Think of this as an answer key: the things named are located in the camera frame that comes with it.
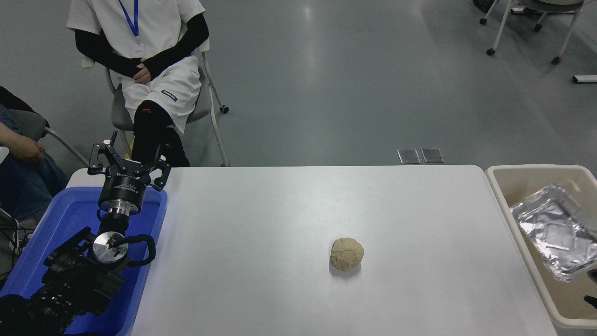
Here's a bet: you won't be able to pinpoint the person's hand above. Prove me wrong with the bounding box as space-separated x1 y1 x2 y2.
133 63 153 84
8 135 46 164

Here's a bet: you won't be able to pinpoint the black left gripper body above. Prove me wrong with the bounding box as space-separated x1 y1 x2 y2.
98 169 152 208

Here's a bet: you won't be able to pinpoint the grey wheeled chair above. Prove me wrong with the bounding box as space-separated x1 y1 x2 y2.
82 38 230 168

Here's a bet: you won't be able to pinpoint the large pale bin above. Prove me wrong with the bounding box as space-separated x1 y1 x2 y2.
485 164 597 329

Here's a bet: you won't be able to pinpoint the person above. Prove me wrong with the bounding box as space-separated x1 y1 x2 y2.
0 86 68 224
65 0 210 168

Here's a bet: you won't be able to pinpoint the blue plastic tray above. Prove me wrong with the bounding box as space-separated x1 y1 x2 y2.
0 186 168 336

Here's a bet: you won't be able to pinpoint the white-framed wheeled chair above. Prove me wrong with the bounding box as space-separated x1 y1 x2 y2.
480 0 586 65

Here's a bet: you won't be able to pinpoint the black cables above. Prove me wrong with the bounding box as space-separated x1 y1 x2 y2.
0 208 24 278

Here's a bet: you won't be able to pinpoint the blue lanyard with badge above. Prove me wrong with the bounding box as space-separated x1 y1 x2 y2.
118 0 146 58

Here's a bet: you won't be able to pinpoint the silver foil tray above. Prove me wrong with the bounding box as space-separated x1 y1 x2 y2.
510 183 597 283

